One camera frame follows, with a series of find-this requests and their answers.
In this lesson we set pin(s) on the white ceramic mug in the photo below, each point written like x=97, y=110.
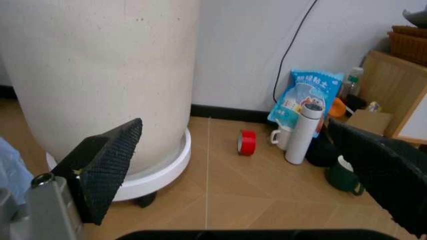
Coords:
x=280, y=136

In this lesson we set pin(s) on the dark green mug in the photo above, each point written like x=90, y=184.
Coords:
x=343, y=178

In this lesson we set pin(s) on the wooden cabinet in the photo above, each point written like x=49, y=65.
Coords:
x=393, y=95

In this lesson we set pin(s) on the brown wicker basket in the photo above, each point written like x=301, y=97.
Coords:
x=408, y=43

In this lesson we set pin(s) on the blue printed plastic bag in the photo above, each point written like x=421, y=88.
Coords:
x=310, y=92

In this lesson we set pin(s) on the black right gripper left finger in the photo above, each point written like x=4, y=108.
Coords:
x=103, y=162

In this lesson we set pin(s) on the light blue cloth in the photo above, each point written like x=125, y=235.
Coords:
x=13, y=170

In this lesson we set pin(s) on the orange plastic object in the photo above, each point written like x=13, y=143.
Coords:
x=337, y=107

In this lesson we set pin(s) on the white wheeled planter tray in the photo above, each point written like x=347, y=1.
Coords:
x=160, y=172

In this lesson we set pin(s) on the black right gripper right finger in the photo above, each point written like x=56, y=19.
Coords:
x=383, y=162

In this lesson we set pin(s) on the brown cardboard box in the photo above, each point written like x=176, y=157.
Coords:
x=368, y=121

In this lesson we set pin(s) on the grey curved object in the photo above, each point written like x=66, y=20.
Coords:
x=415, y=16

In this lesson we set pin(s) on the large beige cylindrical planter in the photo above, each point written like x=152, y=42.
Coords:
x=100, y=75

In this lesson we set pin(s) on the red tape roll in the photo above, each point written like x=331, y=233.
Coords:
x=247, y=143

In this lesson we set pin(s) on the clear plastic bottle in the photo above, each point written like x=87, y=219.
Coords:
x=352, y=83

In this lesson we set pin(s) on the black round object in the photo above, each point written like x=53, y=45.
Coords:
x=322, y=153

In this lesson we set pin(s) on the white thermos bottle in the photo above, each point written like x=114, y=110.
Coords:
x=303, y=135

